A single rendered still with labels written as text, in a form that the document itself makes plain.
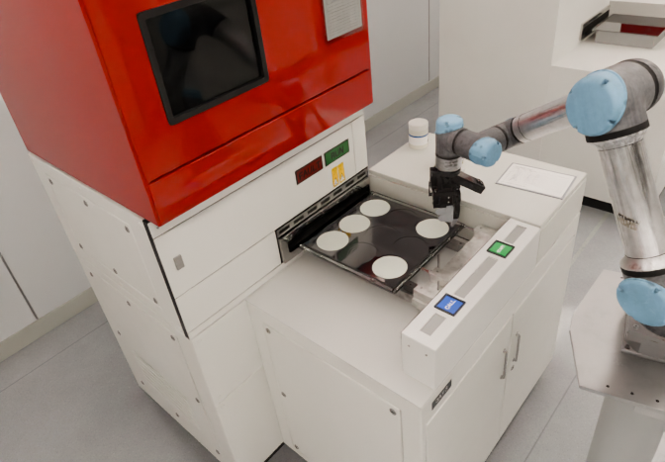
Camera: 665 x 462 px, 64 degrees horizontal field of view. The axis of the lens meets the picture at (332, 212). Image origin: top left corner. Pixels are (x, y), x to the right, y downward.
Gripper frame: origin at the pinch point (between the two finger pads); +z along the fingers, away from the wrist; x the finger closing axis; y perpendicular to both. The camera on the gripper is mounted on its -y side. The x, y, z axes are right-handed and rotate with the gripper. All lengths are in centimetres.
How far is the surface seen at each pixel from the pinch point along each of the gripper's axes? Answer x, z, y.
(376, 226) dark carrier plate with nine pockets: -4.7, 1.3, 23.6
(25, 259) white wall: -74, 48, 188
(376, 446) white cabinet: 47, 39, 32
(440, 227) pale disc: -0.1, 1.2, 4.1
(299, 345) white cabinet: 29, 16, 50
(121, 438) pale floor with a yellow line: -1, 91, 135
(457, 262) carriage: 15.1, 3.3, 2.5
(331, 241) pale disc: 0.9, 1.3, 38.5
